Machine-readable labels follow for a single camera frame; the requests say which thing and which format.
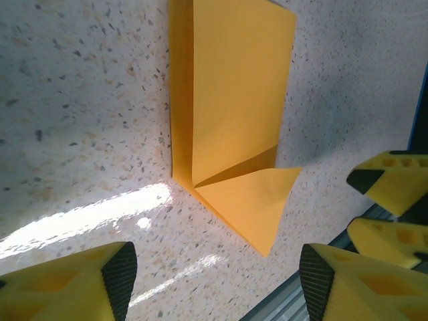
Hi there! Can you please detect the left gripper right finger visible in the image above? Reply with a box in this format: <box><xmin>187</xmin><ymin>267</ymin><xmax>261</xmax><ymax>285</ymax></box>
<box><xmin>298</xmin><ymin>243</ymin><xmax>428</xmax><ymax>321</ymax></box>

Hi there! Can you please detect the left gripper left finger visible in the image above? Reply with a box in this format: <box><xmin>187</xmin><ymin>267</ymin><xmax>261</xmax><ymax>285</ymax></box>
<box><xmin>0</xmin><ymin>241</ymin><xmax>138</xmax><ymax>321</ymax></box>

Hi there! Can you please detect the orange paper sheet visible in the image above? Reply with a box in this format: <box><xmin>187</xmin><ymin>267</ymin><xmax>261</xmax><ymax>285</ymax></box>
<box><xmin>168</xmin><ymin>0</ymin><xmax>304</xmax><ymax>258</ymax></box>

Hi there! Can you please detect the blue table edge strip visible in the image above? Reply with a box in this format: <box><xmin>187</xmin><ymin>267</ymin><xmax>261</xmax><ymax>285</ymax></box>
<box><xmin>408</xmin><ymin>59</ymin><xmax>428</xmax><ymax>152</ymax></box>

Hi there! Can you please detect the long aluminium mounting rail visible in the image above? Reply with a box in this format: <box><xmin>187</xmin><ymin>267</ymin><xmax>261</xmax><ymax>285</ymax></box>
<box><xmin>245</xmin><ymin>203</ymin><xmax>399</xmax><ymax>321</ymax></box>

